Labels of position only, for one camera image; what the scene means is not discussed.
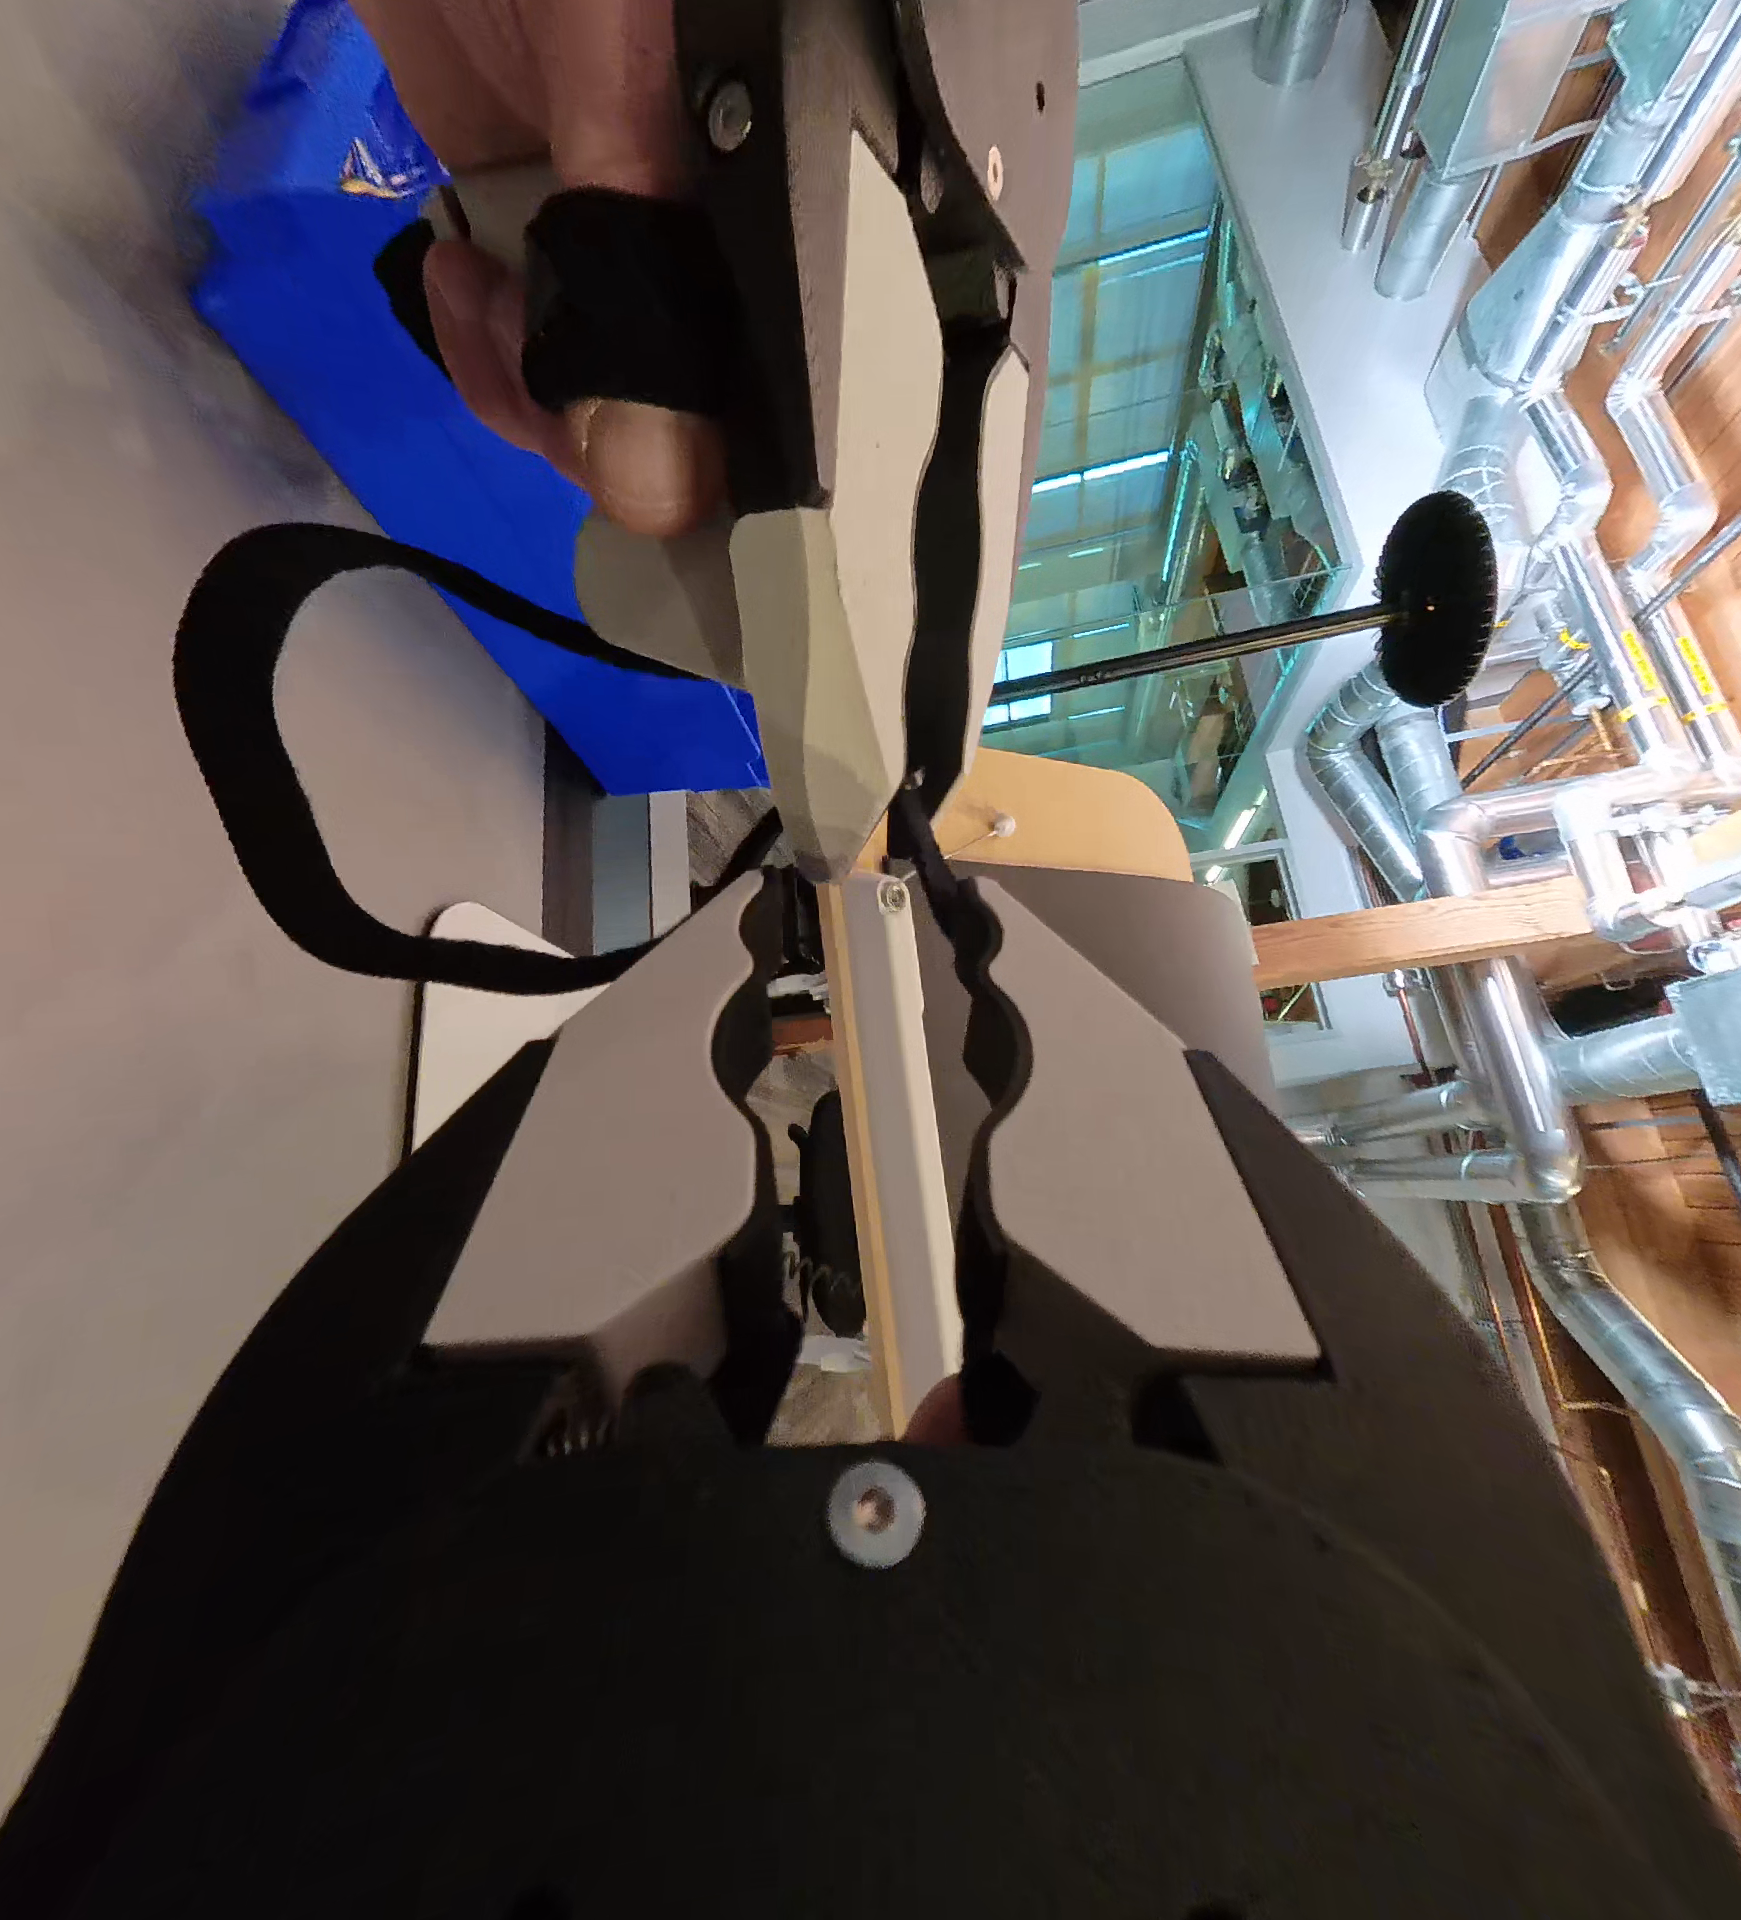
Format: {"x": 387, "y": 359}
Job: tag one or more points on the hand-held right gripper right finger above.
{"x": 1125, "y": 1200}

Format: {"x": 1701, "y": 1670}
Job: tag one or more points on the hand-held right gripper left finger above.
{"x": 615, "y": 1185}

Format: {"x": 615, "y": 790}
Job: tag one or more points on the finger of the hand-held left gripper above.
{"x": 871, "y": 450}
{"x": 997, "y": 495}

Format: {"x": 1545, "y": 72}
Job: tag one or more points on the person's left hand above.
{"x": 555, "y": 91}

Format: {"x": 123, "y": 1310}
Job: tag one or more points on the white display stand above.
{"x": 894, "y": 1051}

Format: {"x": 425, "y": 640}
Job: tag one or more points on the black pole stand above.
{"x": 1440, "y": 600}

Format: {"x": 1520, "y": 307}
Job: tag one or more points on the blue plastic bin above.
{"x": 406, "y": 450}

